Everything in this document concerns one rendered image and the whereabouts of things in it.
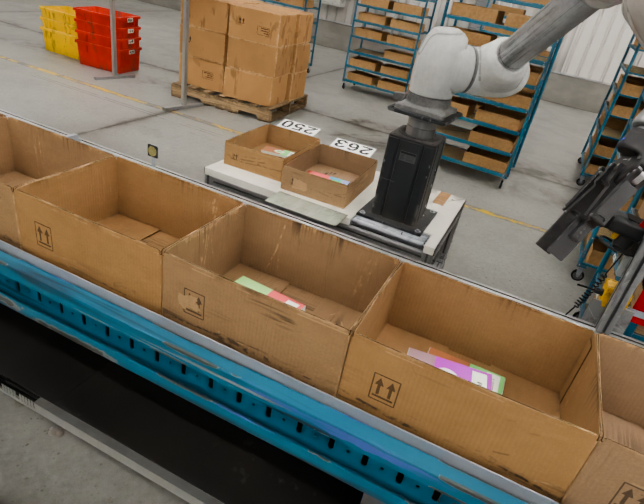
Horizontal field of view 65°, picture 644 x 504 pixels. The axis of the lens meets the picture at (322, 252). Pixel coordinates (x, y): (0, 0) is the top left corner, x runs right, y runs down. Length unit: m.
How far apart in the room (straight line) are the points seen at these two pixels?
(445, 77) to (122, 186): 1.08
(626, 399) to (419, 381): 0.47
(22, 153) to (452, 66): 1.35
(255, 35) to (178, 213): 4.33
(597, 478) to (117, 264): 0.92
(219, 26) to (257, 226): 4.70
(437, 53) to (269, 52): 3.82
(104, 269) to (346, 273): 0.51
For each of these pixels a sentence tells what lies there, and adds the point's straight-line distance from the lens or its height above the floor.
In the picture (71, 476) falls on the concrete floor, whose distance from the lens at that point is 1.98.
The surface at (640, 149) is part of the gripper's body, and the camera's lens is 0.93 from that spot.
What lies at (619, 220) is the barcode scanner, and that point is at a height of 1.08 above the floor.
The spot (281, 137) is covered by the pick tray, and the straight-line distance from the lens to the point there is 2.51.
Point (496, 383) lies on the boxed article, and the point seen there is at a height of 0.90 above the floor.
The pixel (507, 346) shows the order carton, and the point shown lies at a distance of 1.13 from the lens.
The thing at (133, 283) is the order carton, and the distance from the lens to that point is 1.09.
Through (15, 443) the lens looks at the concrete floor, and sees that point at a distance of 2.11.
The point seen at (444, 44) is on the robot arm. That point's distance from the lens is 1.82.
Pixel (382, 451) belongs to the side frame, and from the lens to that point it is 0.89.
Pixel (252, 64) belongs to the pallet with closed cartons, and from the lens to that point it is 5.62.
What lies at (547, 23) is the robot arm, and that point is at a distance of 1.66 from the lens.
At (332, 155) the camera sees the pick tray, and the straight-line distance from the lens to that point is 2.36.
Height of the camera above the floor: 1.57
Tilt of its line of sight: 29 degrees down
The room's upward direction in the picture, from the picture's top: 11 degrees clockwise
